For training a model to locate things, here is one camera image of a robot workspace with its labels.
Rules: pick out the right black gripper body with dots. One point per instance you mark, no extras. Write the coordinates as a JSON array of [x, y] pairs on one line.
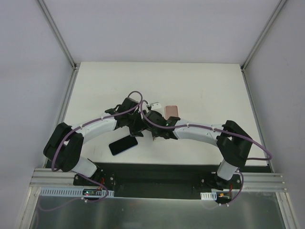
[[149, 117]]

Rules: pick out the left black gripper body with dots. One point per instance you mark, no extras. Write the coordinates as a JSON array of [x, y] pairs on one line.
[[136, 127]]

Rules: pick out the pink phone case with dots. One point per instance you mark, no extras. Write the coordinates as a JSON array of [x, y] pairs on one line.
[[171, 111]]

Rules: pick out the blue smartphone black screen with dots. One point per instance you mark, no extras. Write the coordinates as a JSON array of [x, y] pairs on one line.
[[122, 145]]

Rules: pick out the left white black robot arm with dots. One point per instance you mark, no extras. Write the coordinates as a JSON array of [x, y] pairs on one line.
[[64, 147]]

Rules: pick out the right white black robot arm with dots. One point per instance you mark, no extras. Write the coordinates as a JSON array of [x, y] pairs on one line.
[[232, 141]]

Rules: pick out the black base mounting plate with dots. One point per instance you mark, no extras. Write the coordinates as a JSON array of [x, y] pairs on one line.
[[158, 181]]

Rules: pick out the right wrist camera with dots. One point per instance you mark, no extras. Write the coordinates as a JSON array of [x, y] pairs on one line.
[[155, 106]]

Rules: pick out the left aluminium frame post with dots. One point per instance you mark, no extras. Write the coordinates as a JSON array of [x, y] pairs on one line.
[[56, 32]]

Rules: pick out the aluminium frame post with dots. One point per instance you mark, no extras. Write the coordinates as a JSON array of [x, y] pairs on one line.
[[56, 32], [271, 20]]

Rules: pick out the right white cable duct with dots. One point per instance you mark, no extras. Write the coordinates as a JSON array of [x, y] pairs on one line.
[[208, 196]]

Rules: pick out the white cable duct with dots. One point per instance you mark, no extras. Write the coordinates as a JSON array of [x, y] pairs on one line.
[[75, 192], [208, 196]]

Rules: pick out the aluminium front rail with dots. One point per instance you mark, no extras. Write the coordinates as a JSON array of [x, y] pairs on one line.
[[45, 177]]

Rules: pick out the left white cable duct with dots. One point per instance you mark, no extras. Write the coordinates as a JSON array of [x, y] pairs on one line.
[[75, 192]]

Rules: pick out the right aluminium frame post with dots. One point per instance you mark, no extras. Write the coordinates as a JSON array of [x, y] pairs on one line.
[[271, 20]]

